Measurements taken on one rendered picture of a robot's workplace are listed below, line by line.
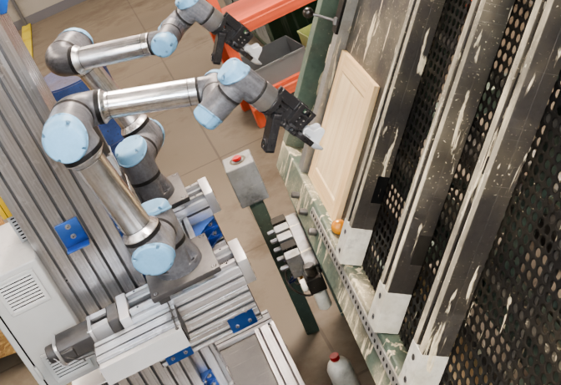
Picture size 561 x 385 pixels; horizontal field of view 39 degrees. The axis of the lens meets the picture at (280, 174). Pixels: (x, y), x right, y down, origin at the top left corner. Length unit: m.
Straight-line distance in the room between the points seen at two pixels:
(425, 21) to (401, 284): 0.69
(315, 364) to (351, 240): 1.22
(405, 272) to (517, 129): 0.56
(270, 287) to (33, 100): 1.98
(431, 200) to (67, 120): 0.93
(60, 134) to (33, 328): 0.79
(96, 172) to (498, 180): 1.03
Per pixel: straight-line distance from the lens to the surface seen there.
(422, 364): 1.90
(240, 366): 3.33
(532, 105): 1.66
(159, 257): 2.23
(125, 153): 2.80
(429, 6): 2.15
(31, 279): 2.55
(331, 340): 3.57
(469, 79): 1.87
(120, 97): 2.19
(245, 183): 3.13
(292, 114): 2.09
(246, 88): 2.02
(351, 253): 2.38
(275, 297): 3.92
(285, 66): 5.49
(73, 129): 2.06
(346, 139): 2.61
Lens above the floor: 2.33
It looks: 29 degrees down
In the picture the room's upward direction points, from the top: 23 degrees counter-clockwise
